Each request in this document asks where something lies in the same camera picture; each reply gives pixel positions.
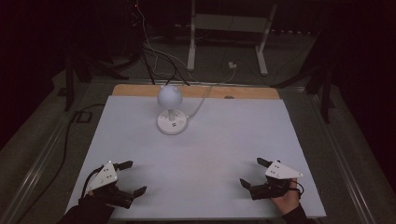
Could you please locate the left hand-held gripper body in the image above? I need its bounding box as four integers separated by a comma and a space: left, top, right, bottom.
85, 161, 135, 209

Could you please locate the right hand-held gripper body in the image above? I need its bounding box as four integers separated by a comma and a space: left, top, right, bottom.
248, 161, 304, 201

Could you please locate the person's right hand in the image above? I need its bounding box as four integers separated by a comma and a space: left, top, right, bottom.
270, 179, 302, 216

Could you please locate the white table mat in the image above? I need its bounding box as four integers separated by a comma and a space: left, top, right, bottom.
64, 94, 327, 220

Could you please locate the white round desk lamp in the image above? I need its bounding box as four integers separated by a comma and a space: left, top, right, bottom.
156, 84, 190, 136

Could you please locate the black tripod stand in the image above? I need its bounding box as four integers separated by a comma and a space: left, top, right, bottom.
270, 29, 336, 124
64, 50, 141, 112

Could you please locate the white metal stand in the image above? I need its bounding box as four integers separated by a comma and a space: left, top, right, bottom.
186, 0, 278, 77

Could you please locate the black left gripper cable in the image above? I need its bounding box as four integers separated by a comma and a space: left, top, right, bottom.
81, 164, 106, 199

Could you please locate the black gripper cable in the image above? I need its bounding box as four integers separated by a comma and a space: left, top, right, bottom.
292, 180, 305, 199
81, 164, 106, 199

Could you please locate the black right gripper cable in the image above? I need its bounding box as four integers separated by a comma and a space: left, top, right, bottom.
292, 180, 305, 199

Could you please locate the black floor cable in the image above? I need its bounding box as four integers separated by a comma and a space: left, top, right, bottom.
15, 103, 106, 224

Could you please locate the black square floor bracket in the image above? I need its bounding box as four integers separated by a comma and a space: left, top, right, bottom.
72, 110, 93, 124

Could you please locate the metal floor rail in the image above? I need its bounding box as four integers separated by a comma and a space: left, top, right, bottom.
307, 90, 379, 224
0, 83, 94, 224

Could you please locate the white lamp cable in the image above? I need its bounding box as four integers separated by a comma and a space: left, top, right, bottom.
186, 66, 237, 119

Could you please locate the black cable bundle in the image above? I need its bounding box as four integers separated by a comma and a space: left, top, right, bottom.
139, 43, 191, 87

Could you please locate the thin white floor cable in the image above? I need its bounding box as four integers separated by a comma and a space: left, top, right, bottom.
134, 0, 200, 83

